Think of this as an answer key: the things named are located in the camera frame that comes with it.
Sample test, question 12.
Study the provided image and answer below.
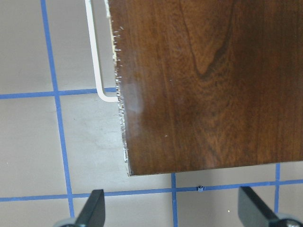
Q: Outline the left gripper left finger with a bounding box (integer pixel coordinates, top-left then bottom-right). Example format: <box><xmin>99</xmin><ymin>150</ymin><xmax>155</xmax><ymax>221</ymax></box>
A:
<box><xmin>53</xmin><ymin>189</ymin><xmax>105</xmax><ymax>227</ymax></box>

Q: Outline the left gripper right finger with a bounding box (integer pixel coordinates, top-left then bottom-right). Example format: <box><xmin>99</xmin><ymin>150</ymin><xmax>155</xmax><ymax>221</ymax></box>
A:
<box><xmin>238</xmin><ymin>186</ymin><xmax>303</xmax><ymax>227</ymax></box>

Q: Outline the light wood drawer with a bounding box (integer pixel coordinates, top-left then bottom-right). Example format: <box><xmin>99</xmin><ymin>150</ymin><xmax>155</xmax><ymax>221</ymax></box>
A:
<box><xmin>84</xmin><ymin>0</ymin><xmax>120</xmax><ymax>103</ymax></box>

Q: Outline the dark brown wooden cabinet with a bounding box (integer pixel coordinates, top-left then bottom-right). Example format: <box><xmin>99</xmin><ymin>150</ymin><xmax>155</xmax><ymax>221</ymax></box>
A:
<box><xmin>108</xmin><ymin>0</ymin><xmax>303</xmax><ymax>176</ymax></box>

